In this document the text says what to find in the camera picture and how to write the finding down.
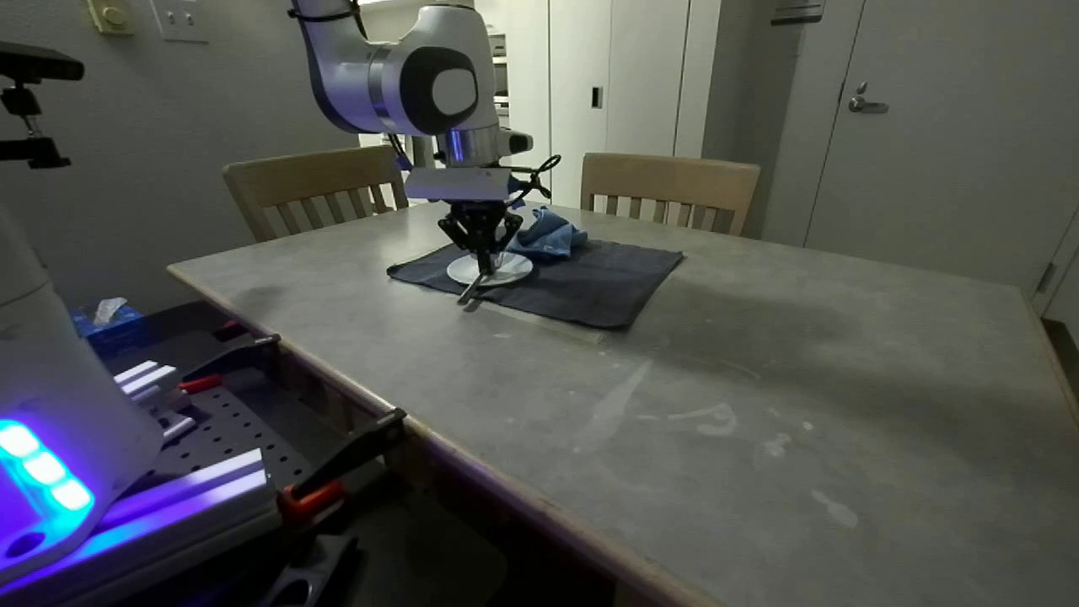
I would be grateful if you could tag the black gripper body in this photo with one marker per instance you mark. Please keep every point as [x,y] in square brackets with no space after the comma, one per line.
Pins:
[480,217]

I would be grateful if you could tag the crumpled blue cloth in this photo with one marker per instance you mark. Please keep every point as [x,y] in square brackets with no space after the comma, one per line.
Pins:
[553,238]

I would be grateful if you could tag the long aluminium extrusion rail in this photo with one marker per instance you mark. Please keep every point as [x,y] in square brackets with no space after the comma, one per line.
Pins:
[203,488]

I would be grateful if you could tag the short aluminium profile block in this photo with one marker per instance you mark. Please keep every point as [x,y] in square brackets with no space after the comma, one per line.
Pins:
[152,380]

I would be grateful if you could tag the gray room door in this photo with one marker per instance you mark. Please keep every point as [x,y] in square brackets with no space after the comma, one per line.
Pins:
[956,135]

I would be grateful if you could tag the black perforated breadboard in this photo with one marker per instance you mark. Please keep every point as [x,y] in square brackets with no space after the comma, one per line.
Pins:
[224,434]

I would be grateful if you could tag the wooden slat-back chair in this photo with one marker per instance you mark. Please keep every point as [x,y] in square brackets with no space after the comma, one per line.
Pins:
[290,181]
[677,175]

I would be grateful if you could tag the silver metal fork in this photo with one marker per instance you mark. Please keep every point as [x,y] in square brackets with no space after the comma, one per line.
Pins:
[471,299]

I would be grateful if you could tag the white closet door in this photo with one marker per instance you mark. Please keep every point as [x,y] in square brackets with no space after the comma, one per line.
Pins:
[629,67]

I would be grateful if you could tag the gray fabric table mat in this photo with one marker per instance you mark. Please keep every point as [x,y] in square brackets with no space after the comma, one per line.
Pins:
[583,288]

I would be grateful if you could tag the blue tissue box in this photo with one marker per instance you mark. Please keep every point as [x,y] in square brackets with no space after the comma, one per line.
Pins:
[111,320]

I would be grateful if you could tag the white light switch plate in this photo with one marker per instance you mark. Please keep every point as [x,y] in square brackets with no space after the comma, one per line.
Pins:
[179,18]

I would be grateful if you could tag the black wall switch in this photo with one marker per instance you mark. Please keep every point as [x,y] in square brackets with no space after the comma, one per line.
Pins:
[599,94]

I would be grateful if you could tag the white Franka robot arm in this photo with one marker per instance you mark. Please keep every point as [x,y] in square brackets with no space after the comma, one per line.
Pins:
[357,67]

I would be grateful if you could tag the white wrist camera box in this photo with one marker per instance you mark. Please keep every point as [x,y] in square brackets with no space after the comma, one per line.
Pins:
[456,188]

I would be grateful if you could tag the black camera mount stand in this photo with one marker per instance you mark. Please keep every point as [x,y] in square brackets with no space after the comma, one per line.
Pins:
[34,63]

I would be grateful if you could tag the yellow wall device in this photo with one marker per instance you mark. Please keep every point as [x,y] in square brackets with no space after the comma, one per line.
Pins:
[109,15]

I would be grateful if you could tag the gray wall sign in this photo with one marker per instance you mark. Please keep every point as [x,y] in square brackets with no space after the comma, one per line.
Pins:
[797,11]

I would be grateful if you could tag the white round plate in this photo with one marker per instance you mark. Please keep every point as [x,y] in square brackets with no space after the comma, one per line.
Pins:
[515,269]

